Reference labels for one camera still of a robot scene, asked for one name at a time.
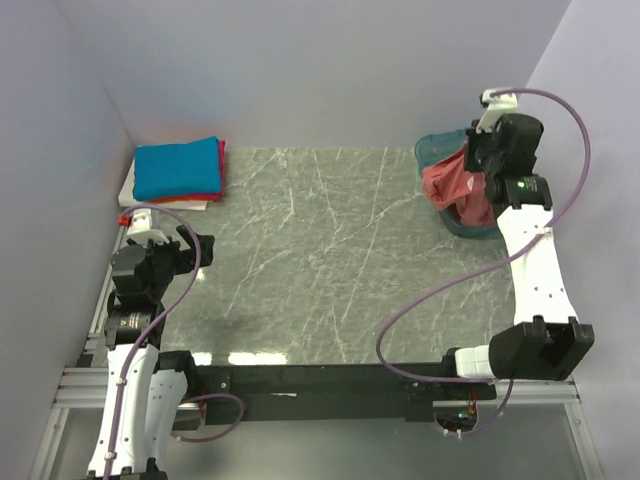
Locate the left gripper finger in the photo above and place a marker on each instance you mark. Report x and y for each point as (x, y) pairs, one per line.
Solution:
(206, 244)
(186, 235)

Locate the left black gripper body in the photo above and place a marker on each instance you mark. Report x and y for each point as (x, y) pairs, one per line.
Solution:
(167, 260)

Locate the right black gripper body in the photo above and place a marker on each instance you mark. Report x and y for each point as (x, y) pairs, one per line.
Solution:
(480, 155)

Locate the salmon pink t shirt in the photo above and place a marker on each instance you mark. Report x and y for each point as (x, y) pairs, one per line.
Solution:
(452, 189)

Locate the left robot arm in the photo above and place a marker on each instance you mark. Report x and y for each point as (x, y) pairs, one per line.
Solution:
(144, 385)

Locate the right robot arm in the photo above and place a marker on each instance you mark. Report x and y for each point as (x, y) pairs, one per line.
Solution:
(546, 340)

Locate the white board under stack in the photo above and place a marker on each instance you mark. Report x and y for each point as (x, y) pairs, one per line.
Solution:
(126, 198)

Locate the folded orange t shirt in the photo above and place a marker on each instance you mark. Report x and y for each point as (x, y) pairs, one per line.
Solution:
(177, 199)

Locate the folded blue t shirt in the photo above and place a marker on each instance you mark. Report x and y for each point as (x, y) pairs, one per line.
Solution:
(176, 169)

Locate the teal plastic bin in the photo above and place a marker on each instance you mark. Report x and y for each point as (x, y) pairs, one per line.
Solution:
(433, 148)

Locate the folded magenta t shirt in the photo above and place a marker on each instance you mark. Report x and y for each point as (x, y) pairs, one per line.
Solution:
(216, 196)

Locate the black base beam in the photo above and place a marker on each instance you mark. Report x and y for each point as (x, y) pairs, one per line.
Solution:
(333, 392)

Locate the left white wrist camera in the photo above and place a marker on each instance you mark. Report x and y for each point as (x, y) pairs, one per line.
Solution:
(142, 228)

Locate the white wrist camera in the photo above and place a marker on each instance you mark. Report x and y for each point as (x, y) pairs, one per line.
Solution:
(142, 228)
(495, 104)

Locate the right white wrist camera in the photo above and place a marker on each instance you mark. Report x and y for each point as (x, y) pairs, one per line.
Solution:
(495, 104)

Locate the aluminium frame rail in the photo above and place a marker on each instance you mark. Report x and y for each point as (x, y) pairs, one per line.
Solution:
(85, 387)

